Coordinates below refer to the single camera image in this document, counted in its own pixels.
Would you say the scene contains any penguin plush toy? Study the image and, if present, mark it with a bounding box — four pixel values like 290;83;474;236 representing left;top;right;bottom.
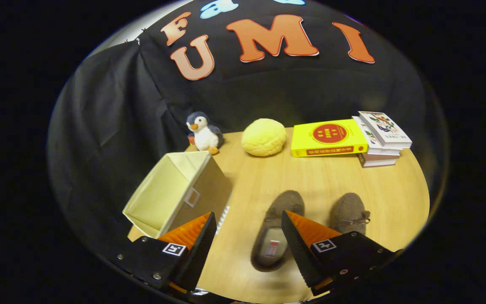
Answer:
185;111;224;155

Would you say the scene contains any brown-edged book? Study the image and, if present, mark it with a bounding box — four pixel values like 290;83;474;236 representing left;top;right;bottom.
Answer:
358;152;399;168

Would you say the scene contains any yellow bun plush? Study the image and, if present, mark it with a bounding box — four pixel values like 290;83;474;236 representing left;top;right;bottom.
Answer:
241;118;287;157

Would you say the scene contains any brown fabric storage box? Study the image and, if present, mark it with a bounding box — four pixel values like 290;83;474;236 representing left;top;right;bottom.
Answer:
122;151;234;240

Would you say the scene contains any white illustrated book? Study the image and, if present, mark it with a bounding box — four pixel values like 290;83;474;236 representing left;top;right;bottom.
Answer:
358;111;413;149

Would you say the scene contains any brown felt moccasin shoe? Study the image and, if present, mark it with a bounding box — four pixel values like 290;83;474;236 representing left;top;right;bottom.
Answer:
251;190;305;273
329;193;371;235

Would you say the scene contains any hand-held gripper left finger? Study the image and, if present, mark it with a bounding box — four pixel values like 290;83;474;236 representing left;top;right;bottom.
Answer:
113;211;218;295

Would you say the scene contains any white dotted strip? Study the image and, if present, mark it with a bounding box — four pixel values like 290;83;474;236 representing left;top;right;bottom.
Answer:
216;206;231;236

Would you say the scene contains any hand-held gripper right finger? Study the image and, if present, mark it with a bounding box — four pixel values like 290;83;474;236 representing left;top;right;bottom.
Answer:
281;210;397;297

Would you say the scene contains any yellow book with red circle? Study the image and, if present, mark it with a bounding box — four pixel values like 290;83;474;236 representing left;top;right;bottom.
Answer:
291;119;369;158

